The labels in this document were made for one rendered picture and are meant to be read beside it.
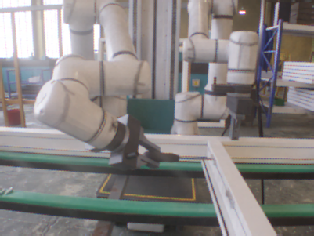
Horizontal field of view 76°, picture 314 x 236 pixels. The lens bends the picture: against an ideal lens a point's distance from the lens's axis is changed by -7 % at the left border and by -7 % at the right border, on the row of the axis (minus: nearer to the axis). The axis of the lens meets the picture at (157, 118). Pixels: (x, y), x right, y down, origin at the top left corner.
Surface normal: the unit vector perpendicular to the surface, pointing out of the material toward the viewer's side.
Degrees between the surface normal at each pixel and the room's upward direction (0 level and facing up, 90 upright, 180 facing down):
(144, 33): 90
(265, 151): 90
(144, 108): 90
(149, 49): 90
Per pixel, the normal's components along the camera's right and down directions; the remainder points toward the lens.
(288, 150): -0.05, 0.25
